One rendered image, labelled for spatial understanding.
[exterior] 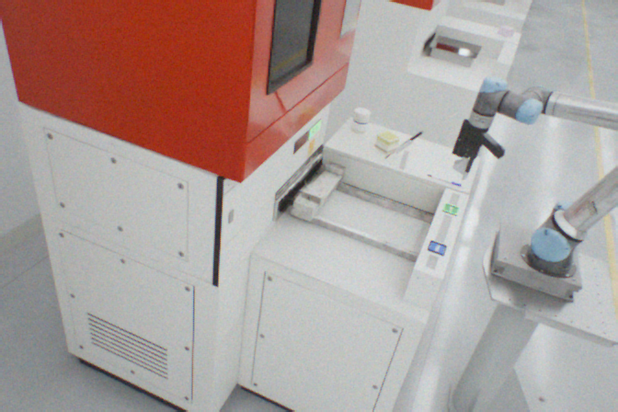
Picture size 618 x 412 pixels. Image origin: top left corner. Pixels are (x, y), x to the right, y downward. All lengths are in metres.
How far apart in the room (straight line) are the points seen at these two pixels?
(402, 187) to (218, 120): 1.02
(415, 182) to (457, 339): 1.05
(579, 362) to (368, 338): 1.56
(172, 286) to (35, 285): 1.27
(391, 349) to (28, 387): 1.50
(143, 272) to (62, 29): 0.77
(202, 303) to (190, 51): 0.82
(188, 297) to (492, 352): 1.22
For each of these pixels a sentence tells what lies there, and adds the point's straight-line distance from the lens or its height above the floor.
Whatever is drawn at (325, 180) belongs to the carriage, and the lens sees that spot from 2.07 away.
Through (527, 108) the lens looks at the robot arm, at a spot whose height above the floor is 1.42.
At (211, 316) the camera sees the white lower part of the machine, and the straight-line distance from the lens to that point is 1.74.
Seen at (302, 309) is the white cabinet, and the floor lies 0.66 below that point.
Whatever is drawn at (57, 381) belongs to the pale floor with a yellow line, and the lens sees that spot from 2.50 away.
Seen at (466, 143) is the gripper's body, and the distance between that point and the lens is 1.78.
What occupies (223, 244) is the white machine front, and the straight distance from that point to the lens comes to 1.52.
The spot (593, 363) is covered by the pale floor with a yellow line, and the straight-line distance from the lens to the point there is 3.14.
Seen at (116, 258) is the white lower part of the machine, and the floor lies 0.75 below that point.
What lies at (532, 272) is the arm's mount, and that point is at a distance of 1.93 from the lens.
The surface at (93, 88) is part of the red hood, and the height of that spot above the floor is 1.35.
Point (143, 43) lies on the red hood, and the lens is 1.36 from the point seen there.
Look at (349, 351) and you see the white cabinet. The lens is 1.86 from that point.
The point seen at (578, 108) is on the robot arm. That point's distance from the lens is 1.78.
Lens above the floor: 1.97
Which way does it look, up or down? 35 degrees down
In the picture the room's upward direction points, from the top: 10 degrees clockwise
